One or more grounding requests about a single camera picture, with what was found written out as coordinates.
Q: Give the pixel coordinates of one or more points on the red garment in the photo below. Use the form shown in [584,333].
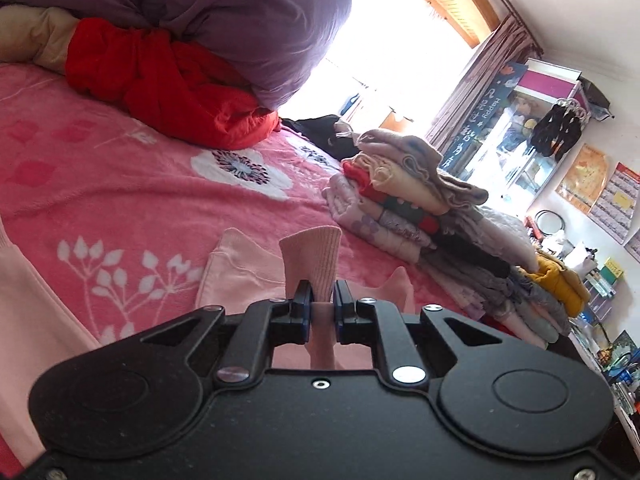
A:
[165,85]

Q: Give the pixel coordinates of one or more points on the pink sweatshirt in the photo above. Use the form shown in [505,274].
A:
[310,255]

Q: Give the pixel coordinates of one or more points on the beige pillow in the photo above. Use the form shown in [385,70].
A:
[35,35]

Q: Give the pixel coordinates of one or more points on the round mirror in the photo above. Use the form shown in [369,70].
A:
[550,222]

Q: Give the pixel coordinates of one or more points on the pink floral blanket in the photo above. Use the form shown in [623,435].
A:
[125,200]

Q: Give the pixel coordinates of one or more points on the pink striped curtain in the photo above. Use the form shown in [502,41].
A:
[475,80]

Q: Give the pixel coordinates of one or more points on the black cloth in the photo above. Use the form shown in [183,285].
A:
[320,132]

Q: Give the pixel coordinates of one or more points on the glass display cabinet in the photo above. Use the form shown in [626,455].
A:
[515,160]

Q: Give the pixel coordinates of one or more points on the yellow garment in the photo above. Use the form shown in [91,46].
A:
[555,277]

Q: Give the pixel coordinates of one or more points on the red wall calendar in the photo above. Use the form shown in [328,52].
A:
[617,200]

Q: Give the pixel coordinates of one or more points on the orange wall poster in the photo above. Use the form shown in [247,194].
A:
[582,177]

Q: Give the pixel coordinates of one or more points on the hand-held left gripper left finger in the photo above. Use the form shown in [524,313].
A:
[302,315]

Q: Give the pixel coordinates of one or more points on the magenta box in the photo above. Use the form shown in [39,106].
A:
[545,82]

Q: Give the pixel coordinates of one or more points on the purple duvet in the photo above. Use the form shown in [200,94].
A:
[250,15]

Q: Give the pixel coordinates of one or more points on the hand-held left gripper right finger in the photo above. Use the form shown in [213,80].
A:
[340,320]

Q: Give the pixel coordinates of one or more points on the stack of folded clothes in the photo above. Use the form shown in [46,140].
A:
[450,240]

